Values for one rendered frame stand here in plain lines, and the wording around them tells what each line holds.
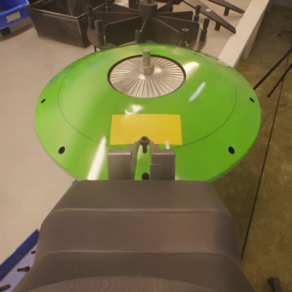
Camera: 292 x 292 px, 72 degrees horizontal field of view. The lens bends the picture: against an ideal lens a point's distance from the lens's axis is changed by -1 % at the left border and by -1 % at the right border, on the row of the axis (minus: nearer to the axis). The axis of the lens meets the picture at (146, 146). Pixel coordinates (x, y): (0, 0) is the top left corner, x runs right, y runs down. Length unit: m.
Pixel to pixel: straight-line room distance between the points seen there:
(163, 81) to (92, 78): 0.09
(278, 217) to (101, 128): 1.40
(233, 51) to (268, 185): 1.06
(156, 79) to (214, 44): 0.57
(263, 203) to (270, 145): 0.53
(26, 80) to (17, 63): 0.12
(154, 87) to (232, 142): 0.11
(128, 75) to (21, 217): 0.28
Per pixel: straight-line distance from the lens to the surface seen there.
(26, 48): 0.89
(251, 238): 1.41
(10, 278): 0.38
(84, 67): 0.33
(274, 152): 1.83
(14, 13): 0.99
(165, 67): 0.30
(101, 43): 0.60
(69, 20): 0.78
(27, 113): 0.57
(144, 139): 0.16
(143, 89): 0.26
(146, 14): 0.67
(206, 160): 0.22
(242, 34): 0.93
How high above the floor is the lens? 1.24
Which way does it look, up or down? 51 degrees down
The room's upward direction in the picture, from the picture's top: 1 degrees counter-clockwise
